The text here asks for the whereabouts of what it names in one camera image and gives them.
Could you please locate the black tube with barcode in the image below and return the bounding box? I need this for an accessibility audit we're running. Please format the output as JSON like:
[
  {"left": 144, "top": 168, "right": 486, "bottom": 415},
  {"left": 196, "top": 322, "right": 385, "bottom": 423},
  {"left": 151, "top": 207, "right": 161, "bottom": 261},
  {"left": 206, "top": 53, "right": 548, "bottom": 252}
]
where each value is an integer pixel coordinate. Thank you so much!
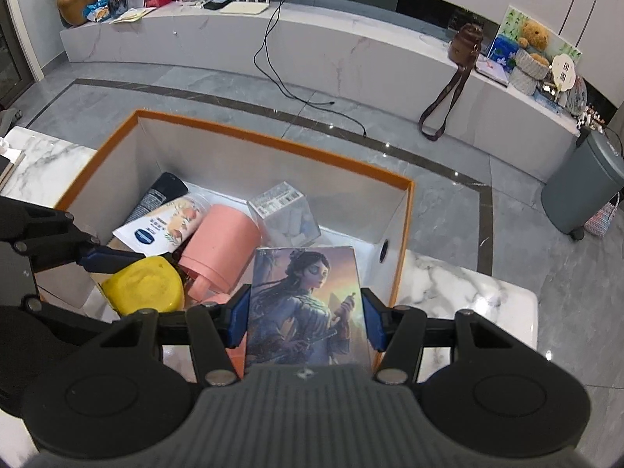
[{"left": 126, "top": 172, "right": 190, "bottom": 225}]

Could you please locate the small grey barcode box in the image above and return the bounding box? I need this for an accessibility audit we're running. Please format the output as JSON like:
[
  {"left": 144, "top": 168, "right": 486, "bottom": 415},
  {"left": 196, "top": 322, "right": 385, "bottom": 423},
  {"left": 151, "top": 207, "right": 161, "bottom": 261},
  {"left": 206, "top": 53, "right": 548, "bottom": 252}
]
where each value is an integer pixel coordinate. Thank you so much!
[{"left": 247, "top": 182, "right": 321, "bottom": 248}]

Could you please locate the round white hand fan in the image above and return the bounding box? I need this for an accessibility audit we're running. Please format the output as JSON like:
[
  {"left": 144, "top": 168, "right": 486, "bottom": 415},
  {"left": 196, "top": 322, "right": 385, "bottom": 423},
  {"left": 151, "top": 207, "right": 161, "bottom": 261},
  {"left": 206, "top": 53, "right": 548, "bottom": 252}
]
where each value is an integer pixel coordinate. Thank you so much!
[{"left": 551, "top": 53, "right": 576, "bottom": 93}]

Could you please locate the brown bag with strap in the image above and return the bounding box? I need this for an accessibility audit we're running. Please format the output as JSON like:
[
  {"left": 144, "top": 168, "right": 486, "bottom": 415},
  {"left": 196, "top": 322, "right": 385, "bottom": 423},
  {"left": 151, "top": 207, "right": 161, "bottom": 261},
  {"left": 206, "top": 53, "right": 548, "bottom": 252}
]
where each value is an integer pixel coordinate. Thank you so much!
[{"left": 418, "top": 22, "right": 484, "bottom": 141}]

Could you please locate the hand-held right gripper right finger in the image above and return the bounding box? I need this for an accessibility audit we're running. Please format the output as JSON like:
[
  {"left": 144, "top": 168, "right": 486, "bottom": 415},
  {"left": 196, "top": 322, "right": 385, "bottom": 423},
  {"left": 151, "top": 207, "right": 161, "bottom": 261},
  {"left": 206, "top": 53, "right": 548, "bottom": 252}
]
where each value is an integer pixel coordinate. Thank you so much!
[{"left": 361, "top": 287, "right": 527, "bottom": 385}]

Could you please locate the stack of books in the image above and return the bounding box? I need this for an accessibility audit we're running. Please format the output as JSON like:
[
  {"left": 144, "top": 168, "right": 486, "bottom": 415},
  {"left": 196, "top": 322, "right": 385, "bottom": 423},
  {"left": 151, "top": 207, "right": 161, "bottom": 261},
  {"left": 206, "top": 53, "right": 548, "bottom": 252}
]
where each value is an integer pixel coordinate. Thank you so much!
[{"left": 0, "top": 153, "right": 25, "bottom": 188}]

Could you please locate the white floral jar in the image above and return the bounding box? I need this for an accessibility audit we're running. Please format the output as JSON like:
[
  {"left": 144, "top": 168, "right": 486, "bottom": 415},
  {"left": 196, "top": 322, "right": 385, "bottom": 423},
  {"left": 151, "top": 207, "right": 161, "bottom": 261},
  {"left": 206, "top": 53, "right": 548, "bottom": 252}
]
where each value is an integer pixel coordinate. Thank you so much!
[{"left": 113, "top": 194, "right": 213, "bottom": 257}]

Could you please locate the yellow tape measure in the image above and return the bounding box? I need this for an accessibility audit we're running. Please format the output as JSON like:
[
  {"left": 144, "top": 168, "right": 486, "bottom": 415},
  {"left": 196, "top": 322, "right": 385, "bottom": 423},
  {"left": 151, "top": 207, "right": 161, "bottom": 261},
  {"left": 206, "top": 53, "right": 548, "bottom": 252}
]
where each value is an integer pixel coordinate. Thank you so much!
[{"left": 101, "top": 256, "right": 185, "bottom": 317}]

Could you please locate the illustrated card box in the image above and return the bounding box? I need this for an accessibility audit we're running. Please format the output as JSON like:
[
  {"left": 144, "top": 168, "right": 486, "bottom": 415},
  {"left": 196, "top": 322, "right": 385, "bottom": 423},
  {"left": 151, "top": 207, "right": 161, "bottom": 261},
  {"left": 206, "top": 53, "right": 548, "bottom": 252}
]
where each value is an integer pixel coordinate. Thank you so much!
[{"left": 245, "top": 246, "right": 374, "bottom": 369}]

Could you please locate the white notebook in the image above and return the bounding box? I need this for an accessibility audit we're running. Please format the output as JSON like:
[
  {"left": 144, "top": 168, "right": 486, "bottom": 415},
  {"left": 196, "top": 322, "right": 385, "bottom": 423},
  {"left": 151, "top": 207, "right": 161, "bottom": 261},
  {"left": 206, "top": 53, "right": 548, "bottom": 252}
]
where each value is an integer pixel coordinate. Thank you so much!
[{"left": 475, "top": 58, "right": 510, "bottom": 86}]

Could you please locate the gold vase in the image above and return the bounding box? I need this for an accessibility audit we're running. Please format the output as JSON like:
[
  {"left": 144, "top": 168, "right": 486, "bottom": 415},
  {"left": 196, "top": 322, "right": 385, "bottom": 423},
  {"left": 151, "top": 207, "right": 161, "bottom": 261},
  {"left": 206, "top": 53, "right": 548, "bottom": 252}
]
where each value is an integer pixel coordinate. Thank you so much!
[{"left": 57, "top": 0, "right": 99, "bottom": 27}]

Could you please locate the brown teddy bear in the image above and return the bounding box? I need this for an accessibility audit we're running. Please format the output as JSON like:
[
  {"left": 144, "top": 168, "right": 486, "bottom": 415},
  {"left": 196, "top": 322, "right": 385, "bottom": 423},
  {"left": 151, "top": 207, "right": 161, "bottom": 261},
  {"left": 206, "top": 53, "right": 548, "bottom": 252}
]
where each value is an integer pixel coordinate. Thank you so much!
[{"left": 517, "top": 22, "right": 551, "bottom": 54}]

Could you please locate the black cable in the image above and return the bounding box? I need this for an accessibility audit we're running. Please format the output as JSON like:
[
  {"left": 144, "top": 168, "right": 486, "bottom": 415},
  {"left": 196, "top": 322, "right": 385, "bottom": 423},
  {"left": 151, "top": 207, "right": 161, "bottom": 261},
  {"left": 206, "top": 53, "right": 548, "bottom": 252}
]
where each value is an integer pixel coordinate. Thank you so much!
[{"left": 252, "top": 0, "right": 369, "bottom": 137}]

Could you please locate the decorated plate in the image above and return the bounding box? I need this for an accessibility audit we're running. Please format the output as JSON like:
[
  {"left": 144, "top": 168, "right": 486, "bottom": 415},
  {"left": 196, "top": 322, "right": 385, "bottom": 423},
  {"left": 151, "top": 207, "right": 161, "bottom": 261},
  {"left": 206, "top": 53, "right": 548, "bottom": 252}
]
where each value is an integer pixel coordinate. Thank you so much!
[{"left": 565, "top": 75, "right": 588, "bottom": 115}]

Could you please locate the grey woven basket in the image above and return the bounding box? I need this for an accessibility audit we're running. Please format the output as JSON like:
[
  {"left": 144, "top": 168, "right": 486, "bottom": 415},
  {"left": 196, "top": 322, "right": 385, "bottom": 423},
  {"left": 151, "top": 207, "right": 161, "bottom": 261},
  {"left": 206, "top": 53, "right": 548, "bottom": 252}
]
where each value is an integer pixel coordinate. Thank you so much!
[
  {"left": 514, "top": 49, "right": 551, "bottom": 79},
  {"left": 507, "top": 68, "right": 539, "bottom": 96}
]

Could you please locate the pink woven basket bag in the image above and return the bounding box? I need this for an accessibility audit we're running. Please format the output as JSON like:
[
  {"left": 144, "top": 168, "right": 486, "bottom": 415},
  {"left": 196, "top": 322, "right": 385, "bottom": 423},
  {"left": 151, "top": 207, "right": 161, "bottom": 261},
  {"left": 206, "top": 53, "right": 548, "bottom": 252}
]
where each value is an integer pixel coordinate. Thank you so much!
[{"left": 583, "top": 192, "right": 621, "bottom": 237}]

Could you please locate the beige envelope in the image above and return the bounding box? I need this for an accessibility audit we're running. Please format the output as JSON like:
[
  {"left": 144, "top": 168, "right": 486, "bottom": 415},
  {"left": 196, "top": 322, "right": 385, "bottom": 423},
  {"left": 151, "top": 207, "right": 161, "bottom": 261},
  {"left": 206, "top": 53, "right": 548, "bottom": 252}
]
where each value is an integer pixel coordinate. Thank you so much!
[{"left": 110, "top": 6, "right": 157, "bottom": 25}]

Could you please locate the pink plastic cup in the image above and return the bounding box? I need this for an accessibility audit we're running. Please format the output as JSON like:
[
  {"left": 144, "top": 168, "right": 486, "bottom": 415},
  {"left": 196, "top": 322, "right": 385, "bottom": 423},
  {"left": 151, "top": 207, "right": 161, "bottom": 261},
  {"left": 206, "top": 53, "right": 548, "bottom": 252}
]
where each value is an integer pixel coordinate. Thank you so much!
[{"left": 178, "top": 204, "right": 262, "bottom": 303}]

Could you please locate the white marble TV cabinet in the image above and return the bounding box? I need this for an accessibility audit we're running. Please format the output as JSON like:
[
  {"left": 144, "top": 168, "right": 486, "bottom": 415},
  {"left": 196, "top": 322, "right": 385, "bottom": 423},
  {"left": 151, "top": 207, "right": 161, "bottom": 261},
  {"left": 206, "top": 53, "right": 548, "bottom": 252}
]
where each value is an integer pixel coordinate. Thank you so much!
[{"left": 59, "top": 0, "right": 593, "bottom": 157}]

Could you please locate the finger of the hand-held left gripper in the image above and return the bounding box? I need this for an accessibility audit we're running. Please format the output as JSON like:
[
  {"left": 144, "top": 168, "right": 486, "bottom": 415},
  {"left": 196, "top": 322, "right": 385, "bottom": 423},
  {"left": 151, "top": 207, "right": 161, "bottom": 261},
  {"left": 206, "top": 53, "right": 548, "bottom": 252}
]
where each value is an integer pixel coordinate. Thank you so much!
[
  {"left": 0, "top": 195, "right": 148, "bottom": 275},
  {"left": 22, "top": 295, "right": 120, "bottom": 347}
]

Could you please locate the grey trash bin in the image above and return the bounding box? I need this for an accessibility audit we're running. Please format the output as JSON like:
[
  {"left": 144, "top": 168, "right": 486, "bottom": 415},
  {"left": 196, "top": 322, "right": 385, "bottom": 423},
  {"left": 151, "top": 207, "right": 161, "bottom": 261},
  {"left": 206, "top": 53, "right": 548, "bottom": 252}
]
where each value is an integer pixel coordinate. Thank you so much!
[{"left": 540, "top": 129, "right": 624, "bottom": 241}]

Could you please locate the blue floral picture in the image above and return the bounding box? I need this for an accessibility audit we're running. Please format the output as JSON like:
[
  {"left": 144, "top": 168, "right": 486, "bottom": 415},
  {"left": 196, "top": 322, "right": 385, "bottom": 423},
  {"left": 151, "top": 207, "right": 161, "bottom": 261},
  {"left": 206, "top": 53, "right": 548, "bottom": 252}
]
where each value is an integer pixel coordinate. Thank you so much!
[{"left": 487, "top": 35, "right": 520, "bottom": 68}]

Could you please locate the green leaf painting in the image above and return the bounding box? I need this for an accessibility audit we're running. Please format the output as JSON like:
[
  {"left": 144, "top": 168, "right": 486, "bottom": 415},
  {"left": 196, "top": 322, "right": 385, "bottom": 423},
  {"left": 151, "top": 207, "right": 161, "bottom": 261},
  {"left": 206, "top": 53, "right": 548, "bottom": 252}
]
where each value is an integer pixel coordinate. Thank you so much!
[{"left": 497, "top": 5, "right": 583, "bottom": 66}]

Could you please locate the blue snack packet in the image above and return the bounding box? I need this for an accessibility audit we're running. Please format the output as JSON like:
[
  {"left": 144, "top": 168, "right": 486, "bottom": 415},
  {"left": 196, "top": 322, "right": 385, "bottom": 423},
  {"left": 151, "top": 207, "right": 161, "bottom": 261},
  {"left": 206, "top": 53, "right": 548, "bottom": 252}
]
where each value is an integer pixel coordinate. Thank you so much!
[{"left": 85, "top": 0, "right": 113, "bottom": 23}]

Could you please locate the orange cardboard box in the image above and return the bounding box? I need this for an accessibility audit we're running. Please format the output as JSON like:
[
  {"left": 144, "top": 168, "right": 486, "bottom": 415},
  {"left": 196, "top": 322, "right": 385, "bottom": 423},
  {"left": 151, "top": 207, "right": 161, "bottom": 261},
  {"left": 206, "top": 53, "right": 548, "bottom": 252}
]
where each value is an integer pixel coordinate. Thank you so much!
[{"left": 51, "top": 110, "right": 416, "bottom": 381}]

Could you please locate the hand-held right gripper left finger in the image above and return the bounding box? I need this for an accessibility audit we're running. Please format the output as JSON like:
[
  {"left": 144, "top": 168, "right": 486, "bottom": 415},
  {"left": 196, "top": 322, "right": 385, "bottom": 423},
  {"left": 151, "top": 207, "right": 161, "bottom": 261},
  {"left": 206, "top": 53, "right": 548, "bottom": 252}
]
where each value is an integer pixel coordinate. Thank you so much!
[{"left": 100, "top": 285, "right": 252, "bottom": 386}]

